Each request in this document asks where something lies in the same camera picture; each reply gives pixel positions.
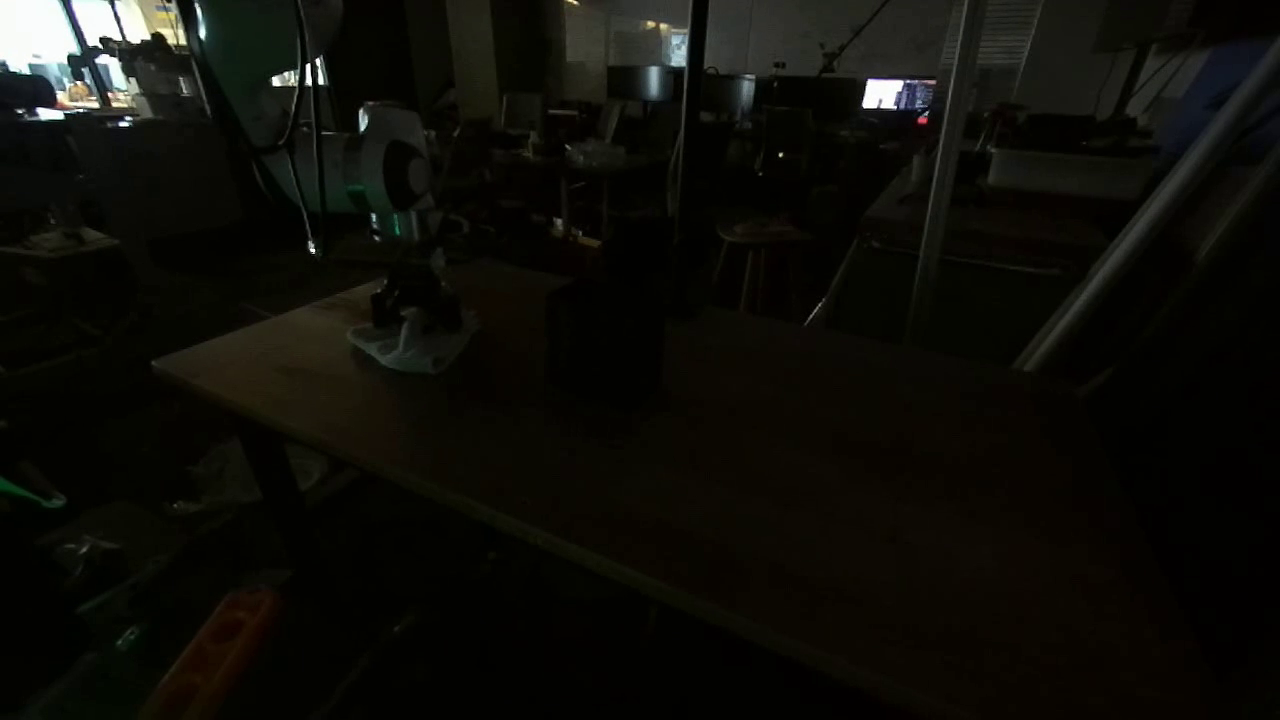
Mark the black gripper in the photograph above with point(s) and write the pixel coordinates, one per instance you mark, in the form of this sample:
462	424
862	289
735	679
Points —
412	286

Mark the white towel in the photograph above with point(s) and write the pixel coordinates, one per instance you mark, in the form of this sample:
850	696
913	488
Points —
409	349

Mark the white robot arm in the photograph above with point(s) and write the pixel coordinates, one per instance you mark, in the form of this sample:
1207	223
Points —
261	66

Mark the black mesh box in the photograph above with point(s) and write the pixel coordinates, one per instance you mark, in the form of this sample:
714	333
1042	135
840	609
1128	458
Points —
605	320

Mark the wooden stool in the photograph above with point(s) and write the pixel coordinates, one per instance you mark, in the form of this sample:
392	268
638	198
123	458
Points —
748	244

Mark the orange tool on floor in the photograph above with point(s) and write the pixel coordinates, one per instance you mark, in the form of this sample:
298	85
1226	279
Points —
216	659

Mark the lit computer monitor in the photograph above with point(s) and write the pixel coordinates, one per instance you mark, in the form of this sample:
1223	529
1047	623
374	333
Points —
896	95

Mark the grey metal pole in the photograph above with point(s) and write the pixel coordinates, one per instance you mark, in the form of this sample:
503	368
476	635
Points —
947	161

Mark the slanted metal bar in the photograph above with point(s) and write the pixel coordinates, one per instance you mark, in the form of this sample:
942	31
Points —
1179	185

